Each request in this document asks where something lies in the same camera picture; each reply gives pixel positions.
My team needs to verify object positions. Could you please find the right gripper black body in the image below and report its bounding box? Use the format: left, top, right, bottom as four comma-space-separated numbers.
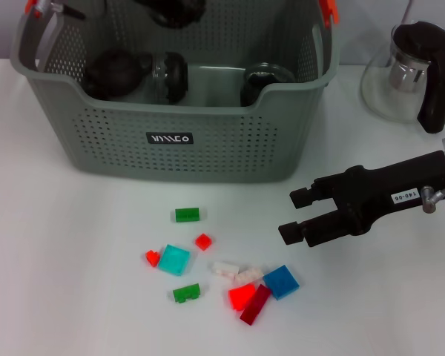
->
333, 150, 445, 237

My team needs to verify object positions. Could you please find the blue square toy plate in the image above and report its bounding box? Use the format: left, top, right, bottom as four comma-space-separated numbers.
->
262, 263, 300, 300

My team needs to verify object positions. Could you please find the bright red toy brick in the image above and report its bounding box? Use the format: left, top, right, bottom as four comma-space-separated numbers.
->
228, 282, 259, 312

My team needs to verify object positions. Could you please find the dark red brick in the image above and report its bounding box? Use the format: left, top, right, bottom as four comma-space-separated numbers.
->
239, 283, 272, 326

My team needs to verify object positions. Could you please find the grey-green perforated storage bin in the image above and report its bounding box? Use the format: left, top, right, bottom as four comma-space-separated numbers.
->
9, 0, 340, 185

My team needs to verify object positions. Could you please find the right gripper silver plug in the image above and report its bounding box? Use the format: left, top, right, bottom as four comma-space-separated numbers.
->
421, 185, 445, 215

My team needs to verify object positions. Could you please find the small red square brick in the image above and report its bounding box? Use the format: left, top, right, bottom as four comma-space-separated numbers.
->
194, 232, 213, 252

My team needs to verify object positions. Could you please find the glass coffee pot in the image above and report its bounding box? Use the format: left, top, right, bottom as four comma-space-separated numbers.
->
360, 21, 445, 135

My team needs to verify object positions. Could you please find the green toy brick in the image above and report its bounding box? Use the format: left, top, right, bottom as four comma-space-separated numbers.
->
174, 207, 201, 223
172, 283, 202, 304

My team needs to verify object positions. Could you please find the teal square toy plate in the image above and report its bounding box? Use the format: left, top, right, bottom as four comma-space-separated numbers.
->
157, 243, 191, 277

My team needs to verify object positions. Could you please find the black clay teapot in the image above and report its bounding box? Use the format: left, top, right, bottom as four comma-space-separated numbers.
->
82, 48, 153, 100

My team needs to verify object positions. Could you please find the orange bin handle clip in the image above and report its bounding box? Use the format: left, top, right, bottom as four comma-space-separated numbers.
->
24, 0, 42, 18
318, 0, 338, 29

